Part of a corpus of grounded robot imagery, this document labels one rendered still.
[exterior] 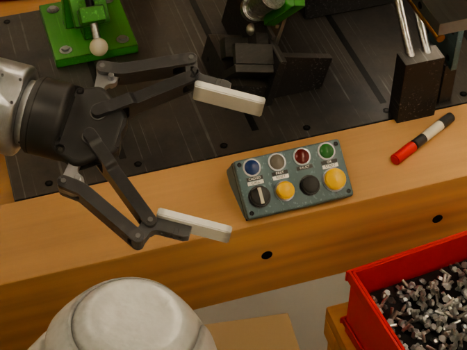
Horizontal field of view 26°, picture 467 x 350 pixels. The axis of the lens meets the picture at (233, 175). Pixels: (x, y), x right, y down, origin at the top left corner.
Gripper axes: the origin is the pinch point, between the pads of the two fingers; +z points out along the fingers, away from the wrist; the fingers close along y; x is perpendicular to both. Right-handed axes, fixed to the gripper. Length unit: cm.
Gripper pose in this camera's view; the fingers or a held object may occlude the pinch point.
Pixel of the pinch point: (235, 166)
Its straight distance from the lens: 96.0
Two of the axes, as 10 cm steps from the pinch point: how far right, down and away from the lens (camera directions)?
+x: -0.9, 3.8, 9.2
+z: 9.7, 2.5, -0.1
